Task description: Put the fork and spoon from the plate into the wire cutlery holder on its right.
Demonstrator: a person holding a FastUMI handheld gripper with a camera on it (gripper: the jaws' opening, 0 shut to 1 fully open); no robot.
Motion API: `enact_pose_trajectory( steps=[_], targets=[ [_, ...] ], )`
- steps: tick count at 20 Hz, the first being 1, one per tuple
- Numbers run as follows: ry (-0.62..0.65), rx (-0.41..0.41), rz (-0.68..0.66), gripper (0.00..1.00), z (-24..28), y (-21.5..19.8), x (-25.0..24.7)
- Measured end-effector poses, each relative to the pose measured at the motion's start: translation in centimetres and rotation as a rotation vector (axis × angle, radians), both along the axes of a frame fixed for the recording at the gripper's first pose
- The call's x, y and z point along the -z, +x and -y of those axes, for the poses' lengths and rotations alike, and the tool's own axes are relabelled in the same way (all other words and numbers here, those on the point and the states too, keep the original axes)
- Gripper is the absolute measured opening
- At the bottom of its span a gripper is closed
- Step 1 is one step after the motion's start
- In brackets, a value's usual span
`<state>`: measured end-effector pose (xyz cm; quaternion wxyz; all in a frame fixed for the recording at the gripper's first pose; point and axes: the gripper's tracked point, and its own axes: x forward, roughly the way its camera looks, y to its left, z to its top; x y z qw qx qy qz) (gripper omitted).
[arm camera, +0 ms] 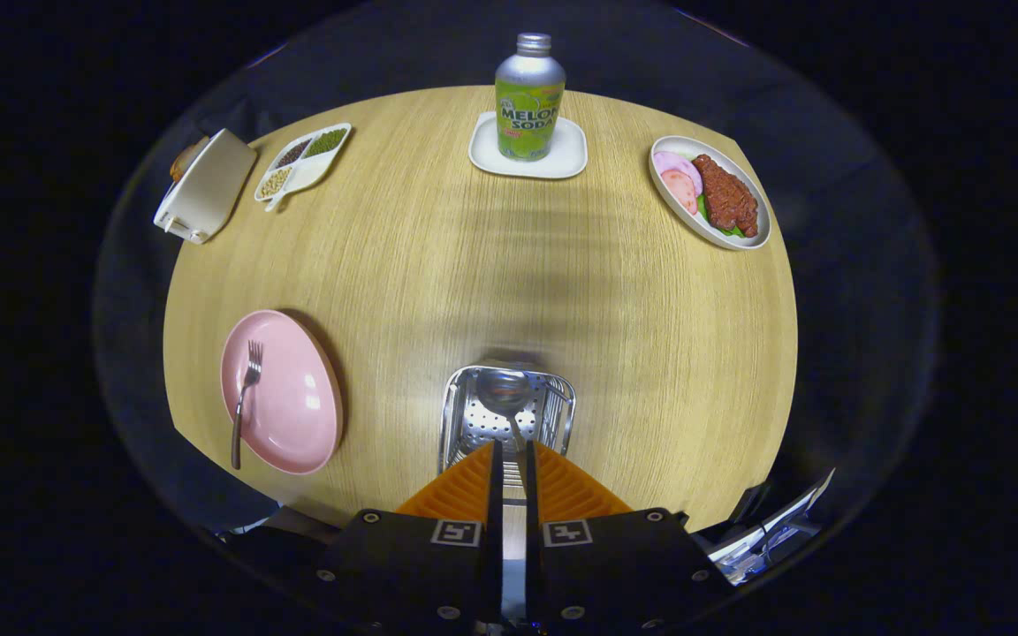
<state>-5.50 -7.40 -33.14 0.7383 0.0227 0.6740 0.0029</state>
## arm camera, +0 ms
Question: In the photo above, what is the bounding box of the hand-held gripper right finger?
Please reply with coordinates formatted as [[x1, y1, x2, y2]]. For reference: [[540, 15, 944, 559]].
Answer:
[[523, 440, 735, 633]]

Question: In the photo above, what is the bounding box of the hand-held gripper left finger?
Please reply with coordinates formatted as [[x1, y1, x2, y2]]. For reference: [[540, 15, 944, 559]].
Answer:
[[319, 440, 505, 633]]

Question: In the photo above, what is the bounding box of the metal spoon with brown handle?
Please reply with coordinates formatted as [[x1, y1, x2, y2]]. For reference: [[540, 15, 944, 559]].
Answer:
[[477, 369, 535, 453]]

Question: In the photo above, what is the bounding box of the metal fork with brown handle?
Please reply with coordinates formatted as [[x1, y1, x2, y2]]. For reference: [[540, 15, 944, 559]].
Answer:
[[231, 341, 264, 470]]

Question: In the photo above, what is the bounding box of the perforated metal basket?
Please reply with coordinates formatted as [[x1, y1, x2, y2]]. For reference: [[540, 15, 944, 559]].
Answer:
[[438, 365, 577, 478]]

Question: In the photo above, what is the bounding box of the black stand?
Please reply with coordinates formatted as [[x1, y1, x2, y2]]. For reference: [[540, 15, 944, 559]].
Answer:
[[728, 481, 771, 533]]

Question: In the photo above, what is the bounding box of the pink round plate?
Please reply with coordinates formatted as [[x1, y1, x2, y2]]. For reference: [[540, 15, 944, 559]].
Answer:
[[221, 309, 344, 476]]

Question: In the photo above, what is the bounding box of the white oval food plate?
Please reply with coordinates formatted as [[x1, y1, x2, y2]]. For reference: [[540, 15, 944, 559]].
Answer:
[[649, 135, 771, 251]]

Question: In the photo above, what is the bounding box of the green lettuce leaf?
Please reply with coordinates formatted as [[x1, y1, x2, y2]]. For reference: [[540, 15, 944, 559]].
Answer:
[[696, 194, 745, 239]]

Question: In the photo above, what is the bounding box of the pink ham slice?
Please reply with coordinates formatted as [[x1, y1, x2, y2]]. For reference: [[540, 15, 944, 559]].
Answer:
[[661, 170, 698, 216], [653, 151, 703, 191]]

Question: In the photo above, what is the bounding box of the white square saucer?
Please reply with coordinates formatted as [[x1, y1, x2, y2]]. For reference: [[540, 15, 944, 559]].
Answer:
[[468, 111, 589, 180]]

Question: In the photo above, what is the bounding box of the brown meat cutlet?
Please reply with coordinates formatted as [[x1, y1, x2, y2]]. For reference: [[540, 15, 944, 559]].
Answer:
[[692, 155, 759, 238]]

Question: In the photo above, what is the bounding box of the white divided bean dish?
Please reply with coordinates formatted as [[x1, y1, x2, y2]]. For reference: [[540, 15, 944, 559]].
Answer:
[[254, 123, 353, 213]]

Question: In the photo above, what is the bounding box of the green soda bottle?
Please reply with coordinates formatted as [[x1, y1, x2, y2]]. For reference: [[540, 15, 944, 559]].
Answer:
[[495, 34, 566, 162]]

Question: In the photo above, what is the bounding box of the cream toaster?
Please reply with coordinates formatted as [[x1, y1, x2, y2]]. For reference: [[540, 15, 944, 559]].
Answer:
[[154, 128, 258, 246]]

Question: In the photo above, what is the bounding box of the toast slice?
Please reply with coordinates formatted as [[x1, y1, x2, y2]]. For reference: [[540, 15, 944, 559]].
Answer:
[[170, 137, 209, 183]]

